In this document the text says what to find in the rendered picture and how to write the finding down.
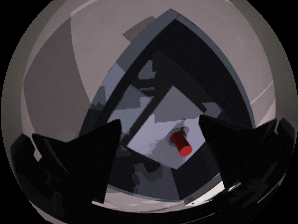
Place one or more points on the dark red peg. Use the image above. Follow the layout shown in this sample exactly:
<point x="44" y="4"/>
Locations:
<point x="182" y="144"/>

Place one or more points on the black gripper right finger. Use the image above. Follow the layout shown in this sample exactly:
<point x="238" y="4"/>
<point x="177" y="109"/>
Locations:
<point x="233" y="147"/>

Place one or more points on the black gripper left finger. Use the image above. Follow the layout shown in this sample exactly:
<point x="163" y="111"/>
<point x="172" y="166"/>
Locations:
<point x="88" y="159"/>

